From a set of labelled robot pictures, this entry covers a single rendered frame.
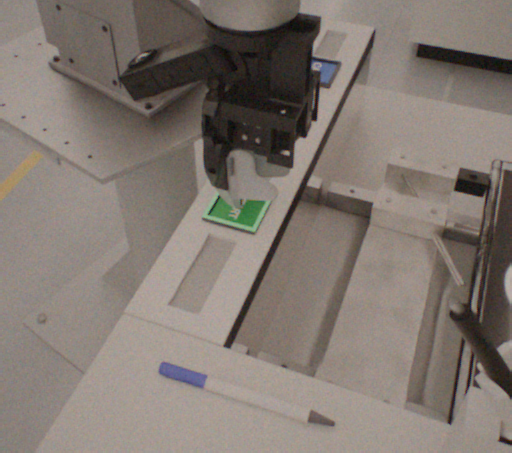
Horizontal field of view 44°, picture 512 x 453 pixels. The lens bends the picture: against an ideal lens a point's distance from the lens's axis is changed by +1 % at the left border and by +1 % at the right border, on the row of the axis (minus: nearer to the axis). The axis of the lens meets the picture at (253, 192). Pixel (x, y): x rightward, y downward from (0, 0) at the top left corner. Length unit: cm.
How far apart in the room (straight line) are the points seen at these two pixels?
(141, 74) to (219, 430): 29
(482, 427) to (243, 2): 31
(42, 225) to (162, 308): 148
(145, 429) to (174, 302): 12
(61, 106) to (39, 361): 85
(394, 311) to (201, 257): 21
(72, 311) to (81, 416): 126
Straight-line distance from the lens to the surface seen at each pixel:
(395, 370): 63
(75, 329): 174
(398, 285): 69
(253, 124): 50
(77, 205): 206
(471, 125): 101
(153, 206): 119
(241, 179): 57
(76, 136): 97
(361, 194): 81
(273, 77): 49
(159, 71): 53
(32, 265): 193
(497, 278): 70
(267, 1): 45
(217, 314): 55
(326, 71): 82
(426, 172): 78
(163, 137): 95
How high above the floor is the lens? 141
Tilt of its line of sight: 44 degrees down
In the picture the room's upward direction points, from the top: straight up
